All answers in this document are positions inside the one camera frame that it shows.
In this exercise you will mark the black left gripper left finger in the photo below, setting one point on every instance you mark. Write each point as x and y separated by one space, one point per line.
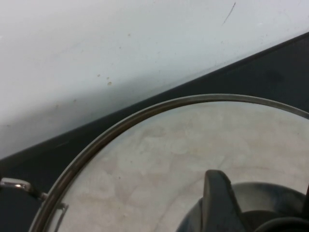
217 200

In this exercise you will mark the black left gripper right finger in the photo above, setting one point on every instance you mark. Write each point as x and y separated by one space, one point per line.
307 197

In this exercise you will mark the stainless steel lid black knob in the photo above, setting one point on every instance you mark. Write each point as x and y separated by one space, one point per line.
181 149

